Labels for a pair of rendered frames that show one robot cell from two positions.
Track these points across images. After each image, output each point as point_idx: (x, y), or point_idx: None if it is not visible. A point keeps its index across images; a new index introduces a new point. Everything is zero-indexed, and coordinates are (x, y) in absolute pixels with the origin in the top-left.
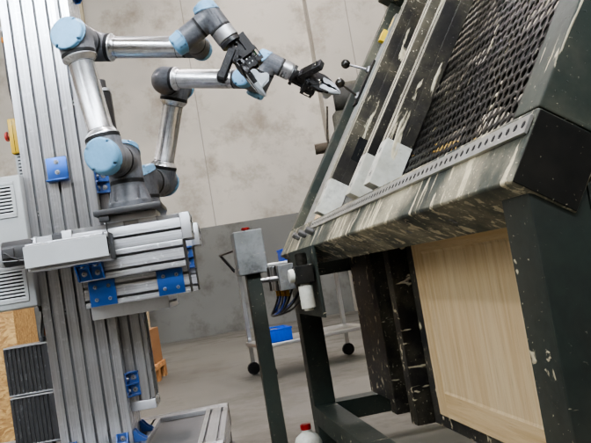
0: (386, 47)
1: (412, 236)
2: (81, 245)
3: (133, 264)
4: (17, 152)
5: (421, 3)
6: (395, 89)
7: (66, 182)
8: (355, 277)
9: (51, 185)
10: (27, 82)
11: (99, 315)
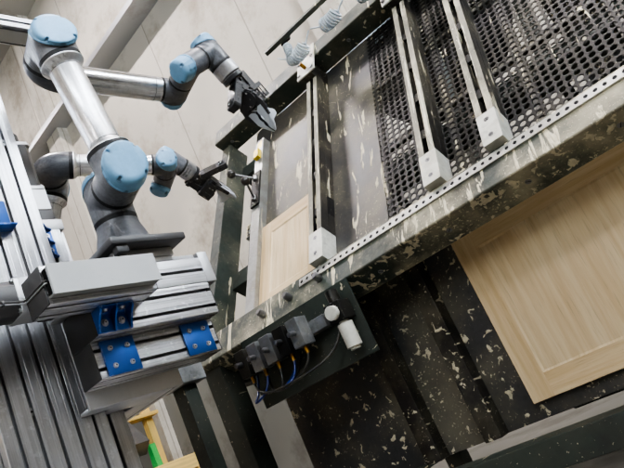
0: (318, 130)
1: (614, 135)
2: (125, 265)
3: (161, 310)
4: None
5: (326, 104)
6: (426, 106)
7: (8, 234)
8: None
9: None
10: None
11: (98, 402)
